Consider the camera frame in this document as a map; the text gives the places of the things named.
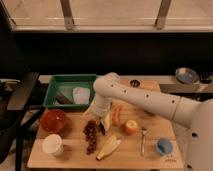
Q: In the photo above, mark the silver metal bowl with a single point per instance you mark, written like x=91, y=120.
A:
x=186, y=75

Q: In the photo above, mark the dark red grape bunch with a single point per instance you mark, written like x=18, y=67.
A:
x=90, y=132

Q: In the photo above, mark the orange plastic bowl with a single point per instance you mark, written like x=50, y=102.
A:
x=53, y=120

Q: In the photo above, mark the blue plastic cup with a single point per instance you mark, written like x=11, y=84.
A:
x=164, y=146

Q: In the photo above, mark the black office chair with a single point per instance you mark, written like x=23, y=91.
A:
x=11, y=128

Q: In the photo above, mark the small metal cup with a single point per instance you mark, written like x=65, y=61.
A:
x=134, y=83

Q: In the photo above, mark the orange carrot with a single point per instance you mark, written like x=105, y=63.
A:
x=116, y=115

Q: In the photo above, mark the dark brown block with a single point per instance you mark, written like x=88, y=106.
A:
x=62, y=99

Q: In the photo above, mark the orange fruit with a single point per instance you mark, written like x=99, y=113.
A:
x=130, y=126

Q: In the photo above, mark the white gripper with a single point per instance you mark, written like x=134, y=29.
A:
x=100, y=107

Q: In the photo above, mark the white plastic cup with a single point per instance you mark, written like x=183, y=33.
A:
x=53, y=145

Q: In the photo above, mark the green plastic tray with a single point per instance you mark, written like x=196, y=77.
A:
x=64, y=85

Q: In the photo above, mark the black handled knife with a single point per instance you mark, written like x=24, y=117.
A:
x=101, y=127

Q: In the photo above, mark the silver fork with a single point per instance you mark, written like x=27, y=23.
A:
x=143, y=140

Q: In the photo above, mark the yellow banana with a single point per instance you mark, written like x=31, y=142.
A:
x=109, y=146

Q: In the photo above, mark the white folded cloth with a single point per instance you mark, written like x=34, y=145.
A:
x=81, y=95

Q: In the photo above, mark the dark round object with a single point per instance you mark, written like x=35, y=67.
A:
x=205, y=78

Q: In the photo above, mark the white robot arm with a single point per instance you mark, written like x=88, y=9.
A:
x=194, y=115

